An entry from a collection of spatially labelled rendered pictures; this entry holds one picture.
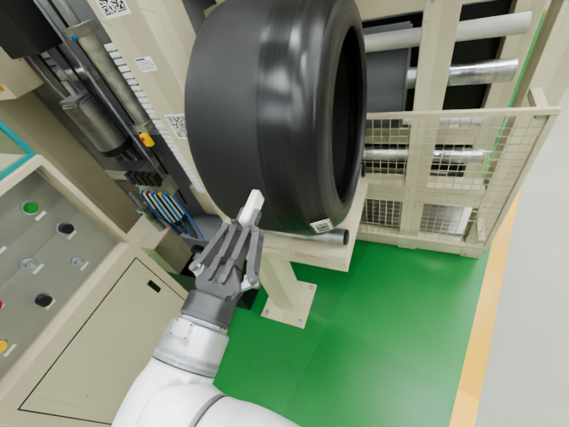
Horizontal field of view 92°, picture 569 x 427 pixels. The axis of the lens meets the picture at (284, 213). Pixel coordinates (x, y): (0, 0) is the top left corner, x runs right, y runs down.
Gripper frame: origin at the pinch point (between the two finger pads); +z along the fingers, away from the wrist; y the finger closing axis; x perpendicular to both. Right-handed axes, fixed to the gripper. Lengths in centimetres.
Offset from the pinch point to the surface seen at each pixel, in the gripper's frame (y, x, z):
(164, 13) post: 25.1, -21.7, 31.9
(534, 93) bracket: -58, 31, 72
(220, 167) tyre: 7.0, -4.9, 5.4
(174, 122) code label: 33.0, -1.0, 23.3
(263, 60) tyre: -2.7, -17.5, 16.7
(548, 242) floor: -100, 132, 79
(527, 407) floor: -79, 119, -6
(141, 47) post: 30.2, -18.7, 25.9
